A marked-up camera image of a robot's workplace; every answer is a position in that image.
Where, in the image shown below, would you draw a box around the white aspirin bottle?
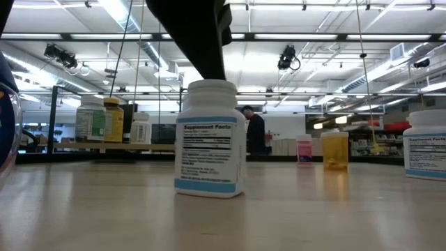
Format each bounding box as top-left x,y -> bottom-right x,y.
130,112 -> 153,145

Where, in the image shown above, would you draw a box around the brown bottle yellow cap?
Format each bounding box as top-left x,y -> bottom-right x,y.
103,96 -> 125,144

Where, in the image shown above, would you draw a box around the white bottle blue bands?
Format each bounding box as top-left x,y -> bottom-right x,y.
174,79 -> 247,199
403,109 -> 446,181

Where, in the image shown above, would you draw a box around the clear bottle green label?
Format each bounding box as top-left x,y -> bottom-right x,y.
75,95 -> 107,143

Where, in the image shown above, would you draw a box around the pink bottle white cap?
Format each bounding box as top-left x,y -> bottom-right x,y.
295,134 -> 314,164

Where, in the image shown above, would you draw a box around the orange vial white cap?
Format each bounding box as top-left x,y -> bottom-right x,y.
320,130 -> 349,172

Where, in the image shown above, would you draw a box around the blue-capped Tums bottle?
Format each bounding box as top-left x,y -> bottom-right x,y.
0,52 -> 24,177

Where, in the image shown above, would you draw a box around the wooden shelf board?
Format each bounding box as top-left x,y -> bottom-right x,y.
52,142 -> 176,153

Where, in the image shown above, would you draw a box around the black monitor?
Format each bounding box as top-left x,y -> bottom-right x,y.
122,103 -> 139,133
151,123 -> 177,144

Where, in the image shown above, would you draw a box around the person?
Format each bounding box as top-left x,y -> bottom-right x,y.
242,105 -> 266,156

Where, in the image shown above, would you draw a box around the white ceiling air vent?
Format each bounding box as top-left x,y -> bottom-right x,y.
390,42 -> 407,62

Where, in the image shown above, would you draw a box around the red bin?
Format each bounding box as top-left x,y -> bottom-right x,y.
367,120 -> 412,132

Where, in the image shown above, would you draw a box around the thin dark hanging cable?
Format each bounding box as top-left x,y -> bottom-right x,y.
157,20 -> 162,144

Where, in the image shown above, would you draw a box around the black hanging cable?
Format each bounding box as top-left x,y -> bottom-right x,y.
109,0 -> 134,98

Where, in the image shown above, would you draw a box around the silver ceiling air duct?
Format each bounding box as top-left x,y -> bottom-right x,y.
99,0 -> 180,83

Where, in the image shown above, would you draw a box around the black overhead frame bar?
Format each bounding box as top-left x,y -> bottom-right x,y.
0,32 -> 446,43

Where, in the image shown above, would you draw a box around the black table rig frame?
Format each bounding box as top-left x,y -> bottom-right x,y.
15,152 -> 405,167

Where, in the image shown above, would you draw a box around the black metal shelf frame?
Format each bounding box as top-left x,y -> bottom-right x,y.
47,85 -> 187,156

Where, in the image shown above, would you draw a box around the hanging cable with connector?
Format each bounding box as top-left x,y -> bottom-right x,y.
355,0 -> 383,156

